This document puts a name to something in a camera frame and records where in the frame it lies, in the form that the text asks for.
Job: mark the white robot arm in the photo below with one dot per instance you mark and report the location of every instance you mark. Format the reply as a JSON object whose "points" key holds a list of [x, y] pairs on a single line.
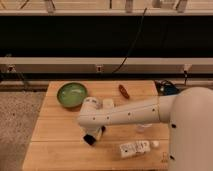
{"points": [[189, 115]]}

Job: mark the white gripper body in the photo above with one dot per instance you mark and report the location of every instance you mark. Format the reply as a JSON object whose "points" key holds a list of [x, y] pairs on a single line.
{"points": [[95, 132]]}

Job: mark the clear plastic cup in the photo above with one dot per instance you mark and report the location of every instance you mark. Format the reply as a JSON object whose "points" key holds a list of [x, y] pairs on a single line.
{"points": [[142, 127]]}

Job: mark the red chili pepper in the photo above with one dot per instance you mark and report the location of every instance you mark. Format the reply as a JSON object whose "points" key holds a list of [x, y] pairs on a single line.
{"points": [[123, 92]]}

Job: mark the small white cap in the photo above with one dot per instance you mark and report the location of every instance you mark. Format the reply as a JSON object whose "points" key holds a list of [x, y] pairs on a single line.
{"points": [[155, 144]]}

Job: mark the white dice block toy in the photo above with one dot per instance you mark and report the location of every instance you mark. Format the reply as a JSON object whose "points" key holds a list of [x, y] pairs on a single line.
{"points": [[131, 149]]}

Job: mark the blue black device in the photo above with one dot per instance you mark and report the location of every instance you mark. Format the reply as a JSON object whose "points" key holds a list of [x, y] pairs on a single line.
{"points": [[166, 87]]}

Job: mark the white sponge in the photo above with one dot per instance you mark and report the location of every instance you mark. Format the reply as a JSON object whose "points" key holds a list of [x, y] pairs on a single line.
{"points": [[108, 103]]}

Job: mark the green ceramic bowl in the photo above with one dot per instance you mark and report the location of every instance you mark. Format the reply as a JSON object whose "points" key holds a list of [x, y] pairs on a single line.
{"points": [[72, 94]]}

